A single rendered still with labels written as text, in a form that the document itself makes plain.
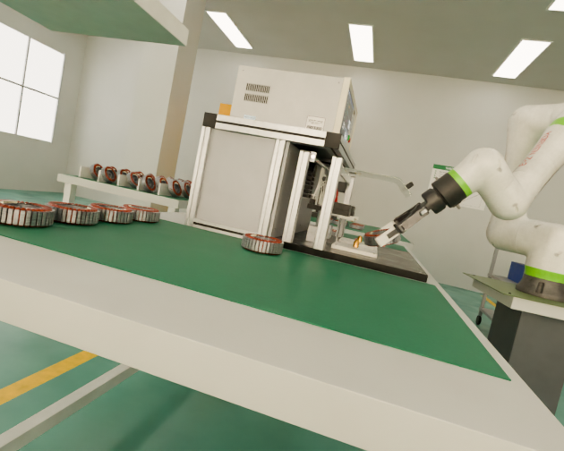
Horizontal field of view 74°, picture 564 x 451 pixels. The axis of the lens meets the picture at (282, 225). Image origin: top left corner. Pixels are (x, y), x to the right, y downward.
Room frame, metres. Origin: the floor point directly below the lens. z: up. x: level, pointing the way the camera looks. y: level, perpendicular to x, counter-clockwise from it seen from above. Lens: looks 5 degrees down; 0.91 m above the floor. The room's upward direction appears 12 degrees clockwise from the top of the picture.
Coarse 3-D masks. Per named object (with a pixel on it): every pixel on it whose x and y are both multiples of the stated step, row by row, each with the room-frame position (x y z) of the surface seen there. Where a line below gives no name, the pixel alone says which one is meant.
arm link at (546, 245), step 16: (528, 224) 1.32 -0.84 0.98; (544, 224) 1.27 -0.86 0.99; (560, 224) 1.27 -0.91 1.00; (528, 240) 1.29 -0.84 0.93; (544, 240) 1.25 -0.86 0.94; (560, 240) 1.22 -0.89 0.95; (528, 256) 1.30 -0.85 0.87; (544, 256) 1.24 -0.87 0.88; (560, 256) 1.22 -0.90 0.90; (528, 272) 1.28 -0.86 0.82; (544, 272) 1.23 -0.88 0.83; (560, 272) 1.22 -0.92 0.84
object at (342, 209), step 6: (312, 204) 1.30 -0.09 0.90; (336, 204) 1.29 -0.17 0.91; (342, 204) 1.28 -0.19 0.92; (336, 210) 1.28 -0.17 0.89; (342, 210) 1.28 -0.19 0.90; (348, 210) 1.28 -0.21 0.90; (318, 216) 1.30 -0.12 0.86; (342, 216) 1.28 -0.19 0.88; (348, 216) 1.28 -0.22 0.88; (318, 222) 1.30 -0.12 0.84
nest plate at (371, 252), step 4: (332, 244) 1.24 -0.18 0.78; (336, 244) 1.25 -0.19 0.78; (340, 244) 1.28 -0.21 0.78; (344, 244) 1.30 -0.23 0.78; (348, 244) 1.33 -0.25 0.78; (352, 244) 1.36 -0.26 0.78; (336, 248) 1.24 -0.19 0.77; (340, 248) 1.23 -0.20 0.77; (344, 248) 1.23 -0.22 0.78; (348, 248) 1.23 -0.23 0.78; (352, 248) 1.24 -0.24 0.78; (356, 248) 1.27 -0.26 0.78; (360, 248) 1.29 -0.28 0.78; (364, 248) 1.32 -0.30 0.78; (368, 248) 1.35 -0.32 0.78; (356, 252) 1.22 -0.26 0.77; (360, 252) 1.22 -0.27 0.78; (364, 252) 1.22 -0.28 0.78; (368, 252) 1.21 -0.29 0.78; (372, 252) 1.23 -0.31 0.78; (376, 252) 1.25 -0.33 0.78; (372, 256) 1.21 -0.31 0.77; (376, 256) 1.21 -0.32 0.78
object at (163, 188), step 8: (80, 168) 2.49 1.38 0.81; (88, 168) 2.54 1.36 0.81; (80, 176) 2.49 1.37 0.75; (88, 176) 2.55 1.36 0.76; (120, 176) 2.42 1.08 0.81; (120, 184) 2.43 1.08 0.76; (128, 184) 2.51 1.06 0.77; (160, 184) 2.34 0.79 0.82; (160, 192) 2.36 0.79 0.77; (168, 192) 2.45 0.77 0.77
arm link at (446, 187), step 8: (448, 176) 1.10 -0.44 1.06; (432, 184) 1.12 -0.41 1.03; (440, 184) 1.10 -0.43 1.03; (448, 184) 1.09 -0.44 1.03; (456, 184) 1.08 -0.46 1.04; (440, 192) 1.09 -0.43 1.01; (448, 192) 1.09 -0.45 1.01; (456, 192) 1.08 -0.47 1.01; (464, 192) 1.08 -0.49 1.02; (448, 200) 1.09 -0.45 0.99; (456, 200) 1.09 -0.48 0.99
